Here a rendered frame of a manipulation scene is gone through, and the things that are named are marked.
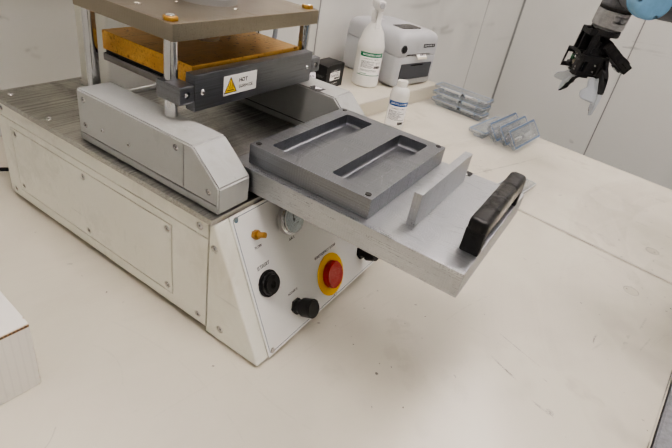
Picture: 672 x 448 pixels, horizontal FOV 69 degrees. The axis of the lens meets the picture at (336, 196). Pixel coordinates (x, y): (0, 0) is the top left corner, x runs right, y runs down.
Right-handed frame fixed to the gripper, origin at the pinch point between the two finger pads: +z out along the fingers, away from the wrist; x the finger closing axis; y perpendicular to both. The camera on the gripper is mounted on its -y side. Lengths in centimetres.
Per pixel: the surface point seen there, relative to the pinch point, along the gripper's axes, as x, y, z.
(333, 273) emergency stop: 60, 75, 5
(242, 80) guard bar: 48, 90, -18
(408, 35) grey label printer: -32, 39, -2
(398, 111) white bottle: -2.2, 47.6, 8.5
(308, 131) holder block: 53, 81, -14
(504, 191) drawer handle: 69, 62, -18
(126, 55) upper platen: 43, 104, -17
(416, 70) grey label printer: -33.9, 32.7, 9.1
